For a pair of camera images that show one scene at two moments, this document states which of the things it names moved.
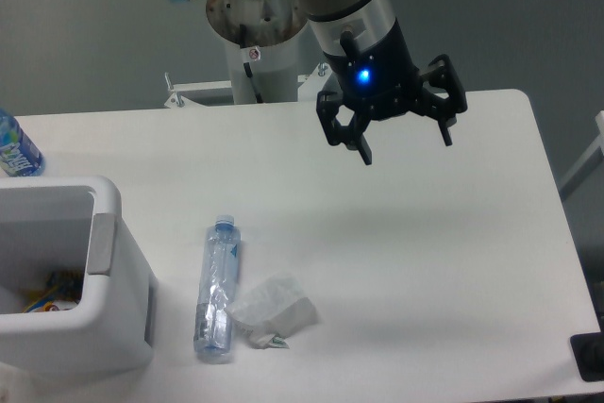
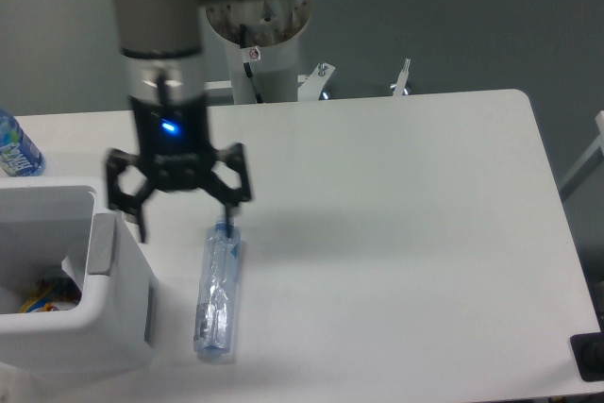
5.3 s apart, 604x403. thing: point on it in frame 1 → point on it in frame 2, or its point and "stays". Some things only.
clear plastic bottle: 218,287 stays
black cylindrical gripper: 382,83 → 175,141
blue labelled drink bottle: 19,158 stays
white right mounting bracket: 313,83 stays
